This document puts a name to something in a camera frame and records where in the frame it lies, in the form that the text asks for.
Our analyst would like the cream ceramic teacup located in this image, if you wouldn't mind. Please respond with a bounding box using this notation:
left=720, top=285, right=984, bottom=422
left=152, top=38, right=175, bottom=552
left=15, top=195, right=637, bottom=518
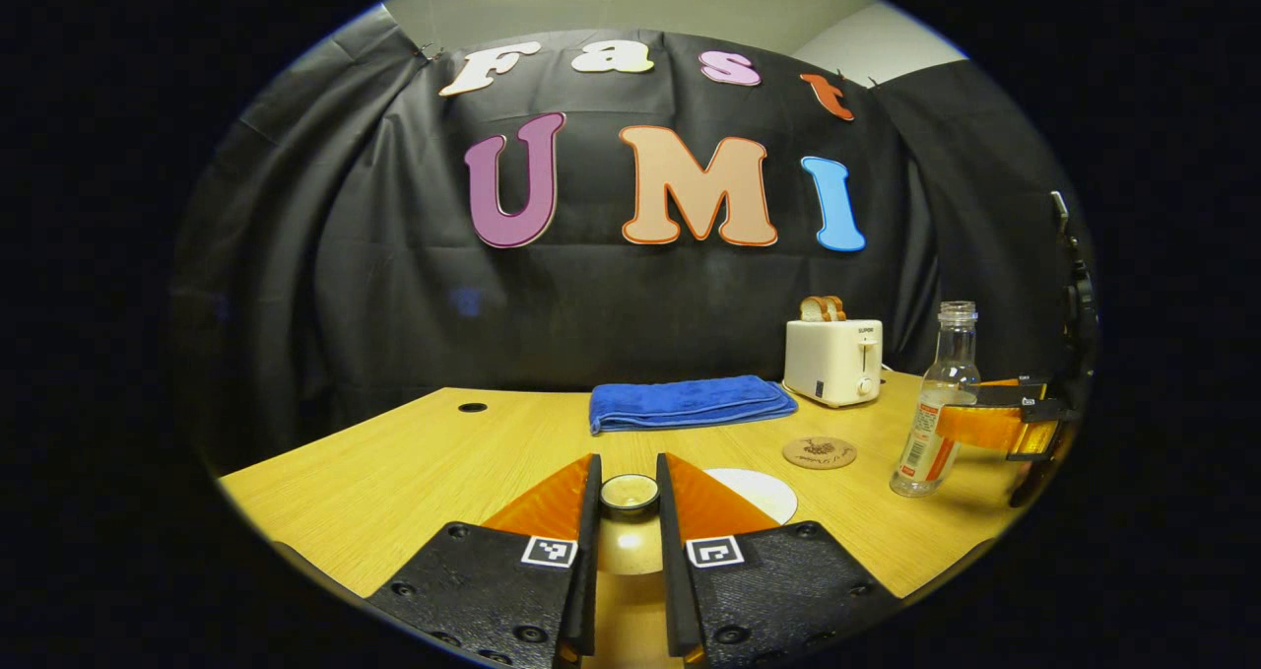
left=705, top=468, right=799, bottom=526

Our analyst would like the round wooden coaster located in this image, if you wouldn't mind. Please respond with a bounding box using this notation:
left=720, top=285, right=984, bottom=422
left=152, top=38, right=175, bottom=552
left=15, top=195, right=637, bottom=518
left=783, top=436, right=858, bottom=470

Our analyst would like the cream teacup lid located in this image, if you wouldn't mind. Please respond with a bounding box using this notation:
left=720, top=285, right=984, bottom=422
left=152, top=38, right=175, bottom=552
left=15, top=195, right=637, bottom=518
left=594, top=473, right=667, bottom=577

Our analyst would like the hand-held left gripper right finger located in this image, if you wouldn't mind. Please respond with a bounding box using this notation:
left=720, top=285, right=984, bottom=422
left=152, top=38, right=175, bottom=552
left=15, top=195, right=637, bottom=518
left=656, top=452, right=902, bottom=669

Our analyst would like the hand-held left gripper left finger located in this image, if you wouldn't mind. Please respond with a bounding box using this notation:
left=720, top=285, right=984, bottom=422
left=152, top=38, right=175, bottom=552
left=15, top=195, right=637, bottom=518
left=365, top=452, right=604, bottom=669

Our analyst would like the clear plastic water bottle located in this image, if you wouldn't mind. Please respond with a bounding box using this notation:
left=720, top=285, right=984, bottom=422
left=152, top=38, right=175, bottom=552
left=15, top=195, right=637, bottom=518
left=890, top=301, right=982, bottom=499

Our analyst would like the white toaster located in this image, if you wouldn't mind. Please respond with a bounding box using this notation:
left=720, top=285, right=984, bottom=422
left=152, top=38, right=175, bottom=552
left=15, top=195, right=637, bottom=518
left=784, top=318, right=884, bottom=409

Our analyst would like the folded blue towel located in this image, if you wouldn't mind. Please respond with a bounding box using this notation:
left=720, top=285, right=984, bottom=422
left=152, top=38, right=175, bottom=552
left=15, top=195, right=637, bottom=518
left=589, top=375, right=799, bottom=435

